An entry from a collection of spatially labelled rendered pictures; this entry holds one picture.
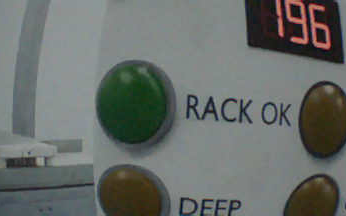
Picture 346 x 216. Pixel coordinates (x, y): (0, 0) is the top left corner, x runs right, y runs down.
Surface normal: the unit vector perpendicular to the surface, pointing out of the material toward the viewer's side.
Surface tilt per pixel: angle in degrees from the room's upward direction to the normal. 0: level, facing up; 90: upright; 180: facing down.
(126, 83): 87
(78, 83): 90
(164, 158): 90
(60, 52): 90
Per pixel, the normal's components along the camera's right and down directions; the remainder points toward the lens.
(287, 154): -0.43, 0.02
